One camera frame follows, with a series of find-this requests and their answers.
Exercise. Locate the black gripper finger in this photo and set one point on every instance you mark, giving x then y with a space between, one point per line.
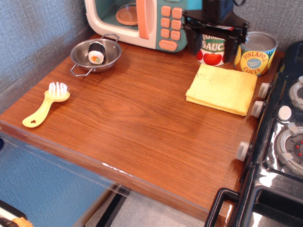
231 45
194 39

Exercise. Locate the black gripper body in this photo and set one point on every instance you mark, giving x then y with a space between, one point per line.
210 24

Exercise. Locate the yellow towel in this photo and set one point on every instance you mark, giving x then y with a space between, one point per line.
222 89

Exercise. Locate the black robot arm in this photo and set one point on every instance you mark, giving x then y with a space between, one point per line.
220 7

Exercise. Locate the tomato sauce can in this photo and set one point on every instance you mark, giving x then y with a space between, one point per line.
212 51

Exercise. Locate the pineapple slices can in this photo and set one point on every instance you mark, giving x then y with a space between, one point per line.
256 55

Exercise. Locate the toy microwave oven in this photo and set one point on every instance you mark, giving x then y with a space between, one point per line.
160 22

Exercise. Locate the white stove knob top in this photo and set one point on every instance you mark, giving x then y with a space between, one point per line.
263 90

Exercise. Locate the white stove knob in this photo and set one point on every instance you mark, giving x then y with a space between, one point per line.
257 108
242 151
263 90

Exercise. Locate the white stove knob middle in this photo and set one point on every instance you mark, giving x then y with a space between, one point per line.
257 108

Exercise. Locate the orange microwave turntable plate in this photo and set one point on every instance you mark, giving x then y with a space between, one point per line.
127 15

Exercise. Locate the toy sushi roll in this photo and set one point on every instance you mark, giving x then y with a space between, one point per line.
96 53

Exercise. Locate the small steel pan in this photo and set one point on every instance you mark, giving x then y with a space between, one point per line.
79 55

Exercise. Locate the white stove knob bottom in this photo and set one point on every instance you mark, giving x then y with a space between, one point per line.
242 151

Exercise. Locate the yellow dish brush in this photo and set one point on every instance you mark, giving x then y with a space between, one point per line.
56 93

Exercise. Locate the black toy stove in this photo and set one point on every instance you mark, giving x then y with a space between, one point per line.
271 193

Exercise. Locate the orange fuzzy object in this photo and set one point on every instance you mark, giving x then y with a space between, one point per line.
21 222

